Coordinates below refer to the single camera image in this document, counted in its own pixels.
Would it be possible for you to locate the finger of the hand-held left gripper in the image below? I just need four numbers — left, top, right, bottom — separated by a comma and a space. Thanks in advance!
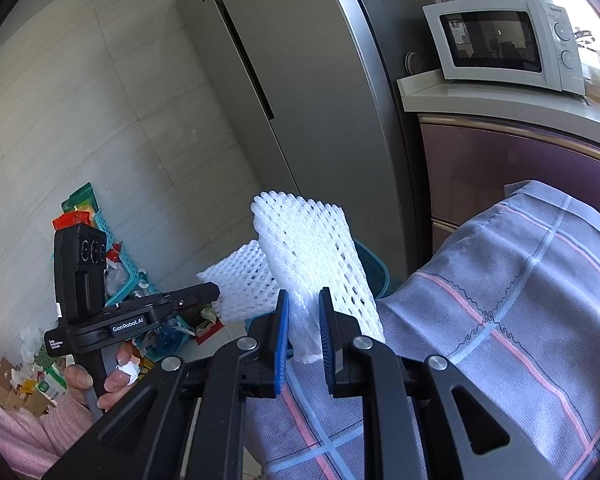
147, 282, 221, 323

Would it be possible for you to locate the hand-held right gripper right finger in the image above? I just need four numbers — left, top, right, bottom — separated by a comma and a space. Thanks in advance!
318, 287, 588, 480

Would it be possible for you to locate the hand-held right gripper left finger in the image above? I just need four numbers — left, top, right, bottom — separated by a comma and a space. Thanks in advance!
42, 289, 291, 480

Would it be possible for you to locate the small white foam net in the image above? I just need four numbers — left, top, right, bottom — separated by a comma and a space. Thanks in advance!
196, 238, 281, 326

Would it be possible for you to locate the large white foam net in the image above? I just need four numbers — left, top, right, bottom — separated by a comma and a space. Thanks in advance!
251, 191, 386, 366

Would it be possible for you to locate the teal trash bin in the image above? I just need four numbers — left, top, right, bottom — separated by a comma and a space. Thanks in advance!
245, 239, 392, 341

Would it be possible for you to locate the person's left forearm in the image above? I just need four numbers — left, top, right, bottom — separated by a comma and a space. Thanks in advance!
0, 389, 98, 480

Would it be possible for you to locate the person's left hand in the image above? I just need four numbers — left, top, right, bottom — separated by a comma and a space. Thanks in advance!
64, 341, 143, 412

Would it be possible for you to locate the teal plastic basket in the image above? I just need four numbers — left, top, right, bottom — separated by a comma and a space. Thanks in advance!
62, 205, 198, 363

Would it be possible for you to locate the pile of cartons and packets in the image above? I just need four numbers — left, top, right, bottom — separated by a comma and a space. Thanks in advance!
0, 182, 226, 418

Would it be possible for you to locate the plaid grey-blue tablecloth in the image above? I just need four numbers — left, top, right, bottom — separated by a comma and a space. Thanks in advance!
244, 180, 600, 480

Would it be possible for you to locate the purple kitchen cabinet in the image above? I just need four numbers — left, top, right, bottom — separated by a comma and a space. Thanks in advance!
418, 112, 600, 263

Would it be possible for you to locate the grey refrigerator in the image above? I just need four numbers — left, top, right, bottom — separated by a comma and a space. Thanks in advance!
172, 0, 423, 291

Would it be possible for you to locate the kitchen counter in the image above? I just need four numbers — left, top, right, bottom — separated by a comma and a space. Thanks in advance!
396, 66, 600, 163

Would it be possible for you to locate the white microwave oven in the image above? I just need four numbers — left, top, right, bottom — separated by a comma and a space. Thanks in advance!
422, 0, 587, 97

